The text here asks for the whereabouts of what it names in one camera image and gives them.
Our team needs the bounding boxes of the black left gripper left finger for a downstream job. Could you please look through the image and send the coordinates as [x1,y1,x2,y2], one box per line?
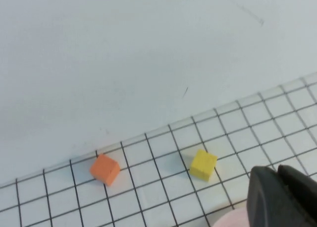
[246,166,306,227]

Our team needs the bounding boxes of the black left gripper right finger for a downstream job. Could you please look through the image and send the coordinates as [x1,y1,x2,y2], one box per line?
[276,164,317,227]

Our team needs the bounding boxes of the pink plastic cup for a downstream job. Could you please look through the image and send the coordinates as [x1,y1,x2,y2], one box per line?
[214,207,249,227]

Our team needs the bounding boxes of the yellow foam cube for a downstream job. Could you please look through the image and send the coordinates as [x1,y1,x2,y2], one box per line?
[189,149,218,182]

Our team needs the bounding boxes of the white grid-lined mat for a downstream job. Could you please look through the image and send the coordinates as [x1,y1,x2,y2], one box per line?
[0,72,317,227]

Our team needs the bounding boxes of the orange foam cube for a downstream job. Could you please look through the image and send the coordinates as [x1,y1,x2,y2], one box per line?
[89,154,121,187]

